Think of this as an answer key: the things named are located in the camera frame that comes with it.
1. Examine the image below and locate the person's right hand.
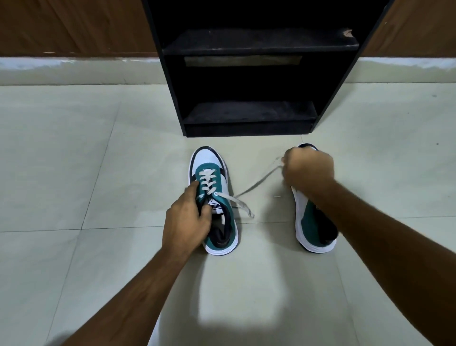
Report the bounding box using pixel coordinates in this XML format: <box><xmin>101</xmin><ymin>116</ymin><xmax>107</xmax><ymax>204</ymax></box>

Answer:
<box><xmin>281</xmin><ymin>146</ymin><xmax>335</xmax><ymax>196</ymax></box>

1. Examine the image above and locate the person's left hand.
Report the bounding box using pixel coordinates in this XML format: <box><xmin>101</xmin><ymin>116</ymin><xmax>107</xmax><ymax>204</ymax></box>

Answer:
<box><xmin>162</xmin><ymin>181</ymin><xmax>212</xmax><ymax>258</ymax></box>

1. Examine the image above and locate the green white laced sneaker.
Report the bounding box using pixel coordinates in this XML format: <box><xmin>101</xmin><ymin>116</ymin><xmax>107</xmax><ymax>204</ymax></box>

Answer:
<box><xmin>188</xmin><ymin>146</ymin><xmax>239</xmax><ymax>256</ymax></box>

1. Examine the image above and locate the white shoelace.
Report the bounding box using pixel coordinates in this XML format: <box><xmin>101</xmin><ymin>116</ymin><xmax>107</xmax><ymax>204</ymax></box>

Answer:
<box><xmin>198</xmin><ymin>156</ymin><xmax>285</xmax><ymax>219</ymax></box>

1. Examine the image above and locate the person's right forearm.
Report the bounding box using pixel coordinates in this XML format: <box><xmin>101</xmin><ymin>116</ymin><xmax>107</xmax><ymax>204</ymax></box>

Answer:
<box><xmin>308</xmin><ymin>178</ymin><xmax>456</xmax><ymax>346</ymax></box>

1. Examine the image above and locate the person's left forearm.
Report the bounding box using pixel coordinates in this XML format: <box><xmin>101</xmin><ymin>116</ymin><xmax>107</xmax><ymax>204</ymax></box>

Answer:
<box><xmin>62</xmin><ymin>247</ymin><xmax>191</xmax><ymax>346</ymax></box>

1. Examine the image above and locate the black wooden shoe rack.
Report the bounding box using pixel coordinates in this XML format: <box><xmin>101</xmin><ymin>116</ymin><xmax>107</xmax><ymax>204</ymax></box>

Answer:
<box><xmin>142</xmin><ymin>0</ymin><xmax>395</xmax><ymax>138</ymax></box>

